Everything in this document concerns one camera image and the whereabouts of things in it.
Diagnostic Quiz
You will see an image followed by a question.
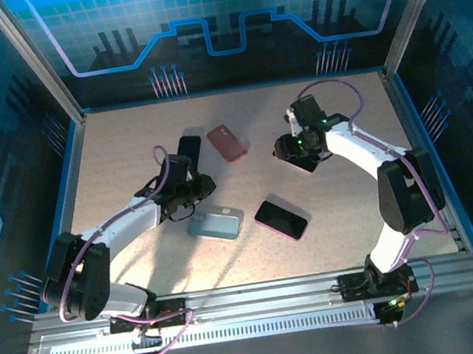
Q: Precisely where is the grey-blue phone case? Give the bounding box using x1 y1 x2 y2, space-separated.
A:
184 201 249 248

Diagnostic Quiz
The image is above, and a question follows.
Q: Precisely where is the pink-rimmed black phone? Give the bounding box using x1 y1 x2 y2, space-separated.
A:
251 194 312 246

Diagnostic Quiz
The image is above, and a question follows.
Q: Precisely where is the black controller board with LEDs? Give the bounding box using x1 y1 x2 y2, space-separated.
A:
374 296 412 328

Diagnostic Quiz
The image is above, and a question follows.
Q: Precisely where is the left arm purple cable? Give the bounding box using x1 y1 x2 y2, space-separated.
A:
37 143 200 354

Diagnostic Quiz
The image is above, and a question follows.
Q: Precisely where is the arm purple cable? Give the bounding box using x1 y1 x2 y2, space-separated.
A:
292 65 463 337
37 143 200 354

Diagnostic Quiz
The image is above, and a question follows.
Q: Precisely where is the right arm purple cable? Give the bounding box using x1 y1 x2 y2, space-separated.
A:
292 65 463 337

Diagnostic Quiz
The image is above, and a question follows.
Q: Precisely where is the aluminium side rail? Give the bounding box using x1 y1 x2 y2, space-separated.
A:
30 112 106 257
380 59 473 262

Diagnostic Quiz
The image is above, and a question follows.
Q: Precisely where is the aluminium front rail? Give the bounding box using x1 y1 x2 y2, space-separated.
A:
26 251 473 350

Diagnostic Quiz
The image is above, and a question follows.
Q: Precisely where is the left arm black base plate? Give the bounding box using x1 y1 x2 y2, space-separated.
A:
106 296 190 337

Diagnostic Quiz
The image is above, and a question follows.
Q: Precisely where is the white slotted cable duct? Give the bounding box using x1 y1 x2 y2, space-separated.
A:
47 302 381 354

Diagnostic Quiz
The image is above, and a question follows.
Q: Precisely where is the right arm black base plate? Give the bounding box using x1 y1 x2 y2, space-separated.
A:
337 264 419 304

